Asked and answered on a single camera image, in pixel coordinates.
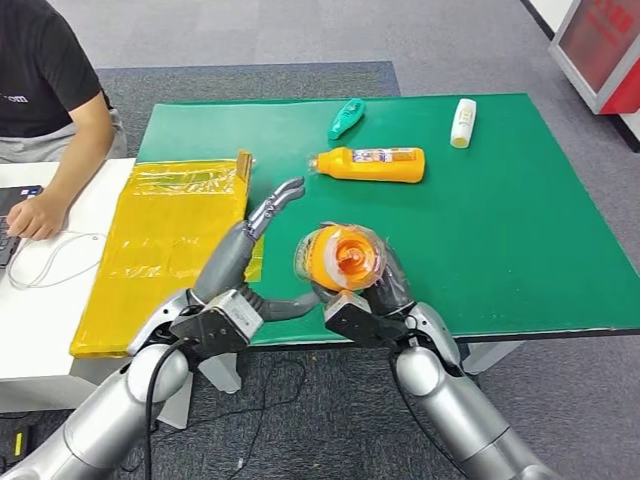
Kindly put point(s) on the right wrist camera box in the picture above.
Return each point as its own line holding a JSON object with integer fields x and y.
{"x": 360, "y": 321}

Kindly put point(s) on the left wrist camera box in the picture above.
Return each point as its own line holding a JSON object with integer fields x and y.
{"x": 220, "y": 324}

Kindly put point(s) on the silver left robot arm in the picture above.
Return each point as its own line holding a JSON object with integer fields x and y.
{"x": 100, "y": 424}

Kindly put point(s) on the black adapter with yellow label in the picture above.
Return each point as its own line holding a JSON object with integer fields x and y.
{"x": 18, "y": 445}

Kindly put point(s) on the yellow plastic sheet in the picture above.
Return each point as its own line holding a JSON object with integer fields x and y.
{"x": 164, "y": 212}

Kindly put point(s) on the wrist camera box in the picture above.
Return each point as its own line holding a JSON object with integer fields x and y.
{"x": 220, "y": 324}
{"x": 360, "y": 321}

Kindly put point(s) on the red and white cabinet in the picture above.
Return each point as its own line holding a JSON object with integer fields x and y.
{"x": 600, "y": 46}

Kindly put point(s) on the black laptop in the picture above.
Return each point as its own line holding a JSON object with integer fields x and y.
{"x": 10, "y": 212}

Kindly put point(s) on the white table leg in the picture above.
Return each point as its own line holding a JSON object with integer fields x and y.
{"x": 225, "y": 378}
{"x": 487, "y": 358}

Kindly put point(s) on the white table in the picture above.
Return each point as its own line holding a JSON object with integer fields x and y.
{"x": 40, "y": 331}

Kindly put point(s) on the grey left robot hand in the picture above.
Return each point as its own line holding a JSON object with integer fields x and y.
{"x": 225, "y": 258}

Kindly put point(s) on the white plastic bottle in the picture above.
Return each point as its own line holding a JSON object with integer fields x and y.
{"x": 463, "y": 123}

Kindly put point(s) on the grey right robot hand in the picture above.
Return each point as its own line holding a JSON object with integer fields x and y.
{"x": 395, "y": 288}

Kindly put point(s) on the brown cardboard strip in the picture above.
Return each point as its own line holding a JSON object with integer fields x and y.
{"x": 244, "y": 168}

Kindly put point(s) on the person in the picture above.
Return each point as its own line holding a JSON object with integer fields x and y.
{"x": 35, "y": 66}

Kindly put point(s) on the person's forearm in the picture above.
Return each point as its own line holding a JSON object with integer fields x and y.
{"x": 84, "y": 146}

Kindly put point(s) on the teal plastic bottle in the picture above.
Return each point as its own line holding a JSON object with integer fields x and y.
{"x": 346, "y": 118}

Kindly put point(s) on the person's hand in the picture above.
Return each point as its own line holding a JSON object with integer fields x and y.
{"x": 35, "y": 217}

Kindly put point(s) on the orange bottle with clear cap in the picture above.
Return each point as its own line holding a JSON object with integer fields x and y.
{"x": 370, "y": 170}
{"x": 340, "y": 258}

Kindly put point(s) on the green table mat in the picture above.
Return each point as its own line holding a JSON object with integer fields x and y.
{"x": 500, "y": 218}

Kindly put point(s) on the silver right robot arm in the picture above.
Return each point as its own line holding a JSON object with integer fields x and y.
{"x": 450, "y": 411}

